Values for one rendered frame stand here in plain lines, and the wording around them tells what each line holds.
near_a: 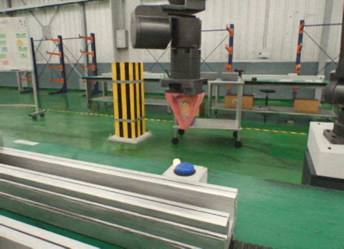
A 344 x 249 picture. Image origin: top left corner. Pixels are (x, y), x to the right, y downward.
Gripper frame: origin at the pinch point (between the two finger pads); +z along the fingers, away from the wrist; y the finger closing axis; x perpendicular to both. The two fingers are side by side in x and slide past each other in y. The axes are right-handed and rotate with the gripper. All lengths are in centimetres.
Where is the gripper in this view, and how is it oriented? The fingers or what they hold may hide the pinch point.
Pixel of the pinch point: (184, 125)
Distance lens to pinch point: 49.1
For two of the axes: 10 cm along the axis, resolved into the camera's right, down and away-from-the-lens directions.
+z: -0.1, 9.7, 2.3
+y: -3.7, 2.1, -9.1
